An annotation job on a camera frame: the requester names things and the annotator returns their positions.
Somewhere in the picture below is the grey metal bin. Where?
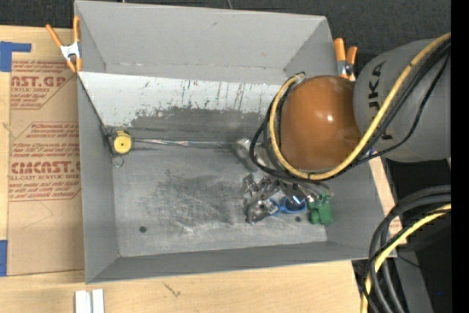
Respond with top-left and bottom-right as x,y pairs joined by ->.
73,0 -> 399,285

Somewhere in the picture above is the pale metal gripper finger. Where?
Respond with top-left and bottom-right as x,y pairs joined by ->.
244,196 -> 281,226
242,173 -> 270,200

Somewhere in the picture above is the yellow round disc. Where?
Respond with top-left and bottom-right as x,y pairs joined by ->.
112,130 -> 133,155

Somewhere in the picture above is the clear glass piece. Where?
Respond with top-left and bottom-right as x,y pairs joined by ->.
234,137 -> 259,172

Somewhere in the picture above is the brown cardboard board red print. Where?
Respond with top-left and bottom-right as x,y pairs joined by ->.
0,24 -> 86,278

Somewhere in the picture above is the blue ring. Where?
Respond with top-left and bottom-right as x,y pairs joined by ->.
277,196 -> 308,216

